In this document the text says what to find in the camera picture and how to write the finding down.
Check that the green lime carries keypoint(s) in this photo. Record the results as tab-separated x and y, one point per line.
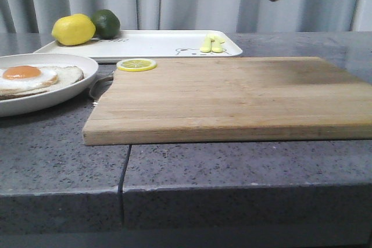
107	24

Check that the grey curtain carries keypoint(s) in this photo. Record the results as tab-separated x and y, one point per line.
230	16

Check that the yellow plastic fork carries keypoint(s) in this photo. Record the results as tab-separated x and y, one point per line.
207	44

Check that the fried egg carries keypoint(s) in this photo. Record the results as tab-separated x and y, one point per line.
23	78

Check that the metal cutting board handle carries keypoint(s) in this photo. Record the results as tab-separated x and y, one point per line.
99	87

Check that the white round plate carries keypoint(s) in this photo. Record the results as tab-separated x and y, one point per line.
48	99

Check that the white bear tray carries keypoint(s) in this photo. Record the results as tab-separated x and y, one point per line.
147	44

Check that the lemon slice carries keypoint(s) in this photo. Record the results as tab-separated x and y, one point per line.
136	65

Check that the yellow lemon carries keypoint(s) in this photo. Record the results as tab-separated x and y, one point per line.
73	30

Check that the wooden cutting board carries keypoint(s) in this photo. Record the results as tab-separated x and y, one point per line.
231	99

